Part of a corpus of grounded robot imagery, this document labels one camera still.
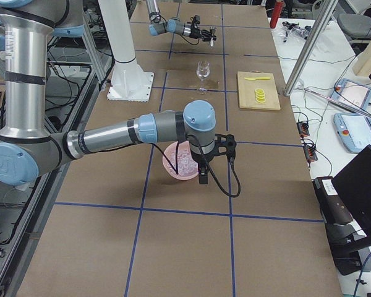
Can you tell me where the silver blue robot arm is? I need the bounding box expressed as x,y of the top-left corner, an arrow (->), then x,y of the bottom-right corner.
0,1 -> 218,186
146,0 -> 216,47

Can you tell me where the clear ice cube pile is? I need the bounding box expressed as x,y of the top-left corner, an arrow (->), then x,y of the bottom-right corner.
166,147 -> 198,180

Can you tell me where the black laptop monitor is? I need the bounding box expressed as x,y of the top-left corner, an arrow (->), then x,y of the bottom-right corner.
332,145 -> 371,235

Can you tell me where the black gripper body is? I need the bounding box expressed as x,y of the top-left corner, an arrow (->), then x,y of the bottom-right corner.
190,25 -> 210,41
190,144 -> 209,169

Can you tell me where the steel double jigger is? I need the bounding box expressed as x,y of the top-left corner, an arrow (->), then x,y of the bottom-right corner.
208,27 -> 216,48

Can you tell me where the far blue teach pendant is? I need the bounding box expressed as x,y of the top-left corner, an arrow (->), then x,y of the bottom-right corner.
331,79 -> 371,109

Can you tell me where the black box device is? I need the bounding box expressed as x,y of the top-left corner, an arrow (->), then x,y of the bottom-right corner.
312,176 -> 353,225

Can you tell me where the clear wine glass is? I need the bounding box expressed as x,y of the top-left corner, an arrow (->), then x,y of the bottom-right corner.
196,60 -> 210,94

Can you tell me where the yellow plastic knife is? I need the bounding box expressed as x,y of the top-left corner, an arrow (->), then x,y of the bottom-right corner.
244,76 -> 271,81

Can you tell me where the grey office chair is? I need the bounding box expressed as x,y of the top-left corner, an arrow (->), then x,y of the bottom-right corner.
337,4 -> 371,44

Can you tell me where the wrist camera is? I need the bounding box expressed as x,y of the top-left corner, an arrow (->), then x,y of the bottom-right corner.
192,15 -> 200,28

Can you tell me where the bamboo cutting board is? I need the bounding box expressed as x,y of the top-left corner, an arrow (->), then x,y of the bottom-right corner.
237,71 -> 281,111

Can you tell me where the pink plastic bowl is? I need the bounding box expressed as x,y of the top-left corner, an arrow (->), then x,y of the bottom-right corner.
162,141 -> 198,181

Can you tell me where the aluminium frame post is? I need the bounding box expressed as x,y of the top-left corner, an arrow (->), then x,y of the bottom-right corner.
284,0 -> 338,97

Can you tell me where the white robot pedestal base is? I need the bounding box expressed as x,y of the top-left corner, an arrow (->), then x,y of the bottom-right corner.
98,0 -> 154,102

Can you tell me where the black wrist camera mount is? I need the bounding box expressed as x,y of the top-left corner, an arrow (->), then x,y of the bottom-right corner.
207,134 -> 237,163

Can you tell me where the near blue teach pendant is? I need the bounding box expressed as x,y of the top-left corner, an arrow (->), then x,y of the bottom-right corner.
333,113 -> 371,153

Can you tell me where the blue teach pendant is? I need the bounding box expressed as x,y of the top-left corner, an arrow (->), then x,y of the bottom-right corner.
331,79 -> 371,109
333,113 -> 371,153

